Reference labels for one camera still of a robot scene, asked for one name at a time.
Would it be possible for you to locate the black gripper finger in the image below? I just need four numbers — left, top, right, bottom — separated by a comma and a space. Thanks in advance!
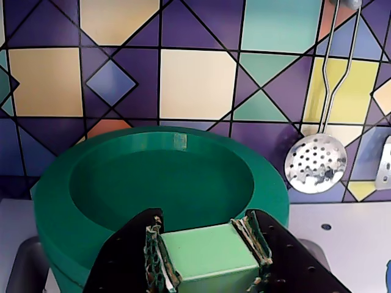
230, 209, 352, 293
84, 208, 181, 293

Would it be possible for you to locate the green block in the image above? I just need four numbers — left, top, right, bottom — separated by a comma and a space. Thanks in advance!
159, 222, 261, 284

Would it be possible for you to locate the green round pot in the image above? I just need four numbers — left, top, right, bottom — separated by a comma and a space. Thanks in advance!
30, 125, 290, 293

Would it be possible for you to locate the metal skimmer spoon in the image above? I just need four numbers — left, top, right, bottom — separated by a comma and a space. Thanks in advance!
283, 0, 363, 194

